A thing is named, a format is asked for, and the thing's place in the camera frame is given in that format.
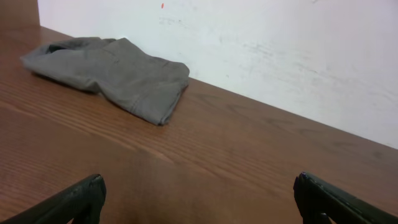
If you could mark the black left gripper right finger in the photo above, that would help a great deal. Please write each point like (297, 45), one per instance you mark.
(320, 202)

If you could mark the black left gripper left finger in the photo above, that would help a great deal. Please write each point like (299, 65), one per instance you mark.
(80, 203)

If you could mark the folded grey shorts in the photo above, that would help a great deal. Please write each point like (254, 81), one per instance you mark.
(145, 86)

